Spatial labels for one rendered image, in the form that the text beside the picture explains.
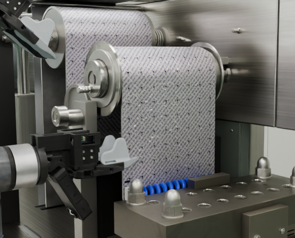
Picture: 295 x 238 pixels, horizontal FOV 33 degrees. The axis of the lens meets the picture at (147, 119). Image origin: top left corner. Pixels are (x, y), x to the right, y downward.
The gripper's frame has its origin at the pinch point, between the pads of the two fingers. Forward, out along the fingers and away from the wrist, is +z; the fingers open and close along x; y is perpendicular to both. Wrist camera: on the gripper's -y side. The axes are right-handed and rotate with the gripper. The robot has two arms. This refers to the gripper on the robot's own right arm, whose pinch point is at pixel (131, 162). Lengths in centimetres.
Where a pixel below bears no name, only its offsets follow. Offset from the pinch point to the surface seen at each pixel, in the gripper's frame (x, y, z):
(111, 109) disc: 2.1, 10.4, -3.0
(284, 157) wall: 184, -62, 263
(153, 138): -0.2, 4.2, 5.3
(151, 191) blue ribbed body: -3.5, -5.5, 2.3
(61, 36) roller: 26.2, 25.1, -1.9
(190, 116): -0.2, 7.8, 14.6
